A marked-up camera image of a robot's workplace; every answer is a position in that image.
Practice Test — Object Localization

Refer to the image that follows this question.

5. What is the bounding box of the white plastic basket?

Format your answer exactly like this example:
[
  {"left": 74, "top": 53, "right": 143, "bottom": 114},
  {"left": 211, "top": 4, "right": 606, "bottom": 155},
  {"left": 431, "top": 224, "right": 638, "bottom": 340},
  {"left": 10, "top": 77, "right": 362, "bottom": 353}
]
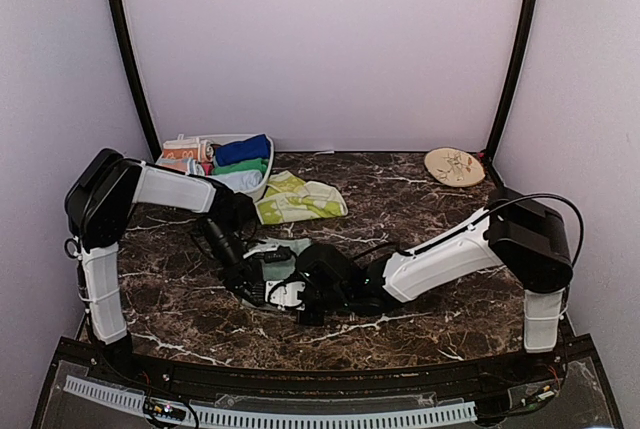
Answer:
[{"left": 154, "top": 133, "right": 276, "bottom": 203}]

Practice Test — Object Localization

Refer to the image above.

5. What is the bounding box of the sage green towel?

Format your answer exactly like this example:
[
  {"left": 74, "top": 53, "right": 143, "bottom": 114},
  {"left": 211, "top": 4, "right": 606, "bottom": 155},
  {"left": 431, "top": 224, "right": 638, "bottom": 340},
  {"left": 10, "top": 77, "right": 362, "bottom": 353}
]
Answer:
[{"left": 247, "top": 238, "right": 311, "bottom": 310}]

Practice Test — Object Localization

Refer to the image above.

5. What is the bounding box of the right black frame post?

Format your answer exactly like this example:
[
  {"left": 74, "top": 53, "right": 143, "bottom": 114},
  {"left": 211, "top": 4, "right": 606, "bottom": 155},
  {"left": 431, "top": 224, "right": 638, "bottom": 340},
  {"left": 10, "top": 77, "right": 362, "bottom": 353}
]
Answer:
[{"left": 484, "top": 0, "right": 537, "bottom": 163}]

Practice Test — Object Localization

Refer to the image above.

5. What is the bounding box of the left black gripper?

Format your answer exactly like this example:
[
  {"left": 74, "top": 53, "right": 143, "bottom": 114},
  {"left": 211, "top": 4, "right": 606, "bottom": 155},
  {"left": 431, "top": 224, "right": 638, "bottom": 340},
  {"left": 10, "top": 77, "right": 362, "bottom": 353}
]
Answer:
[{"left": 198, "top": 216, "right": 262, "bottom": 307}]

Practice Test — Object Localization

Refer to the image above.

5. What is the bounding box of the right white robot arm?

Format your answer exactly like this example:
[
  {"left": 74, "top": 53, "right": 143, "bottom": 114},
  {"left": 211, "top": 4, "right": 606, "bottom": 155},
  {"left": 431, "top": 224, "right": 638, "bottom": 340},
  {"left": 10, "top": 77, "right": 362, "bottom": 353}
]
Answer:
[{"left": 295, "top": 189, "right": 574, "bottom": 383}]

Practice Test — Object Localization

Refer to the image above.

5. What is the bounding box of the black frame post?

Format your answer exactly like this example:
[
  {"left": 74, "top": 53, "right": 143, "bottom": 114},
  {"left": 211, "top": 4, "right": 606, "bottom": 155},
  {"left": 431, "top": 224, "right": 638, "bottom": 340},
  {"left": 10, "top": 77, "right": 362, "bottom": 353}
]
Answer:
[
  {"left": 484, "top": 0, "right": 537, "bottom": 163},
  {"left": 108, "top": 0, "right": 162, "bottom": 159}
]

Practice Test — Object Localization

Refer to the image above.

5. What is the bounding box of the orange blue rolled towel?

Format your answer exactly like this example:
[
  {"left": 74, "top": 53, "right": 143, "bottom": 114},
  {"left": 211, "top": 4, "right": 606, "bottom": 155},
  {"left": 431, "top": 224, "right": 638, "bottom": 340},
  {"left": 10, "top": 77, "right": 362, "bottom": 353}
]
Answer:
[{"left": 157, "top": 157, "right": 206, "bottom": 176}]

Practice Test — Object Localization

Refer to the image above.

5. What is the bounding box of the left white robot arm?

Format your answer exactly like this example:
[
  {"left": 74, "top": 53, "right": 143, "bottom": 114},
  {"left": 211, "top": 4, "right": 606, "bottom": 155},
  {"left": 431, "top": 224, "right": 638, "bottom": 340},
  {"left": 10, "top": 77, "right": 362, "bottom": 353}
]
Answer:
[{"left": 63, "top": 148, "right": 257, "bottom": 346}]

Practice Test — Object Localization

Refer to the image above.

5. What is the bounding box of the orange patterned rolled towel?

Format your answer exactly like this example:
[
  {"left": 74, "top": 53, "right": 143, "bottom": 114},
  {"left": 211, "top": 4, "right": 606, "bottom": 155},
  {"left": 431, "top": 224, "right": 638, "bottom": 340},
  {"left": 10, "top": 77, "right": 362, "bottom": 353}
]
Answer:
[{"left": 162, "top": 134, "right": 212, "bottom": 161}]

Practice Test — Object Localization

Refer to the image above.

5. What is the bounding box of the white slotted cable duct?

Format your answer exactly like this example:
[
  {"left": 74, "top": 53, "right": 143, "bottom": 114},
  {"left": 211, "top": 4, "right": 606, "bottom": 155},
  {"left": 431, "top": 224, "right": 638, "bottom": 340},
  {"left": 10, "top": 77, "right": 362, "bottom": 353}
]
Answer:
[{"left": 62, "top": 376, "right": 477, "bottom": 429}]

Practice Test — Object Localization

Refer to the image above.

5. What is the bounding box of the pink red rolled towel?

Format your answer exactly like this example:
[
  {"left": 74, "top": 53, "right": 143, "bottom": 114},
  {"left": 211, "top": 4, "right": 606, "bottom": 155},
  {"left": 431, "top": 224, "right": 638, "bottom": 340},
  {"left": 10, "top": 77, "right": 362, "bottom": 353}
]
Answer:
[{"left": 199, "top": 142, "right": 218, "bottom": 175}]

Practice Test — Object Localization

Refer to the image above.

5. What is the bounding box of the left black frame post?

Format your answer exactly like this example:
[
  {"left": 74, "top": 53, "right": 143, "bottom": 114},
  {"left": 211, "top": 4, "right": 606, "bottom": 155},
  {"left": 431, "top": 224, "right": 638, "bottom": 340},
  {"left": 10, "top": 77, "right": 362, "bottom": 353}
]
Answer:
[{"left": 108, "top": 0, "right": 162, "bottom": 159}]

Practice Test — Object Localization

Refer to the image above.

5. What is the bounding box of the yellow-green patterned towel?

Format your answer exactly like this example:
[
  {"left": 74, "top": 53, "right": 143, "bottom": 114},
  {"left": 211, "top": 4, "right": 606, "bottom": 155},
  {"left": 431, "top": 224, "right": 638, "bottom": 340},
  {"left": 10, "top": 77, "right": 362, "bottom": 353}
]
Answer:
[{"left": 255, "top": 171, "right": 349, "bottom": 225}]

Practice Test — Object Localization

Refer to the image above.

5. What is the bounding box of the cream bird-pattern plate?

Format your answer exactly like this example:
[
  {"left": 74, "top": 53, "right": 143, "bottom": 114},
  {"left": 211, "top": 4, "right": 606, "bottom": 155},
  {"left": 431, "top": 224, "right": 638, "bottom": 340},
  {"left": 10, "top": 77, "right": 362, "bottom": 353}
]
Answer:
[{"left": 424, "top": 148, "right": 486, "bottom": 188}]

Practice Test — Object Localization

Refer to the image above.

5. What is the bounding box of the green rolled towel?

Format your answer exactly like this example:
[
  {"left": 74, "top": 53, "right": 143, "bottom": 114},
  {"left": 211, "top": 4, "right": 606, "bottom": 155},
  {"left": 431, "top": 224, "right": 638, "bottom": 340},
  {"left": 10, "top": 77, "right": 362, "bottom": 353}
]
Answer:
[{"left": 212, "top": 158, "right": 269, "bottom": 175}]

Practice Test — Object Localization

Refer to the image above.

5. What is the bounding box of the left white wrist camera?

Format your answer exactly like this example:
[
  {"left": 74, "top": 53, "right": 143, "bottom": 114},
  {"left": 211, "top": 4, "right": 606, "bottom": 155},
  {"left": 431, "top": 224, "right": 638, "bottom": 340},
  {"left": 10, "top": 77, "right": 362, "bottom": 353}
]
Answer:
[{"left": 243, "top": 244, "right": 295, "bottom": 264}]

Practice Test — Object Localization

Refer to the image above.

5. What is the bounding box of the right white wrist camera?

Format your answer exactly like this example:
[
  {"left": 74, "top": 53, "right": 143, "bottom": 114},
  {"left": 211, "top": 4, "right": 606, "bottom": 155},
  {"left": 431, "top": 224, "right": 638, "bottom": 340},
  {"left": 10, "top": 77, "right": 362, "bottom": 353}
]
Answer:
[{"left": 264, "top": 281, "right": 306, "bottom": 310}]

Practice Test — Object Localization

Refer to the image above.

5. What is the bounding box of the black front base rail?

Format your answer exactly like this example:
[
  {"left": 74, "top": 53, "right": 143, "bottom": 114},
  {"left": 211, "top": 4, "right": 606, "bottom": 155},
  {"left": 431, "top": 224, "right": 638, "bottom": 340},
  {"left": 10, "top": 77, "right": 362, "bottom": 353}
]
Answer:
[{"left": 49, "top": 336, "right": 596, "bottom": 400}]

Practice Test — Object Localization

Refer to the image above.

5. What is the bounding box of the pale blue rolled towel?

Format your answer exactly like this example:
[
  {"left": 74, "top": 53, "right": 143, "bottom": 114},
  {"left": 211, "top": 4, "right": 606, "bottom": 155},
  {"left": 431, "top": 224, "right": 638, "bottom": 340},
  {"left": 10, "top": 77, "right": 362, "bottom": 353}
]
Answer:
[{"left": 209, "top": 169, "right": 263, "bottom": 192}]

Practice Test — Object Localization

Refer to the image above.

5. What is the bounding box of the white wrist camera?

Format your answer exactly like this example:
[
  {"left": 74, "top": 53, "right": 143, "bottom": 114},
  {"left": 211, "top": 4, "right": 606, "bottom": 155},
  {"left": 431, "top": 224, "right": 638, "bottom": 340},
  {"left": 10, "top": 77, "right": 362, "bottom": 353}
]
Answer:
[
  {"left": 264, "top": 281, "right": 306, "bottom": 310},
  {"left": 243, "top": 244, "right": 295, "bottom": 264}
]

